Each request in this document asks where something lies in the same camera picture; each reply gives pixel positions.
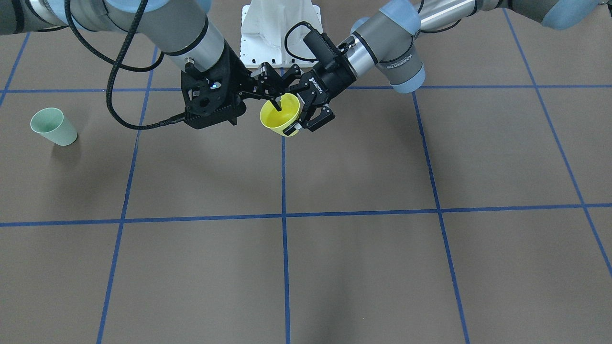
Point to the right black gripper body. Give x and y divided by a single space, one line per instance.
237 69

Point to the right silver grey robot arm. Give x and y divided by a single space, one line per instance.
179 28

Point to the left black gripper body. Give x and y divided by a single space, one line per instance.
333 79

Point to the yellow plastic cup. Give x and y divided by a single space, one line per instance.
279 120

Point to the light green plastic cup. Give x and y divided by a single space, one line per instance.
52 124

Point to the white pedestal base plate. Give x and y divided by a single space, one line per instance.
264 27

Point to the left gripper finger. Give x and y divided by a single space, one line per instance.
313 118
295 81

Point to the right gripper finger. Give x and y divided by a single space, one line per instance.
268 84
277 99

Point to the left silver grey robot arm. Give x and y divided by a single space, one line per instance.
386 41

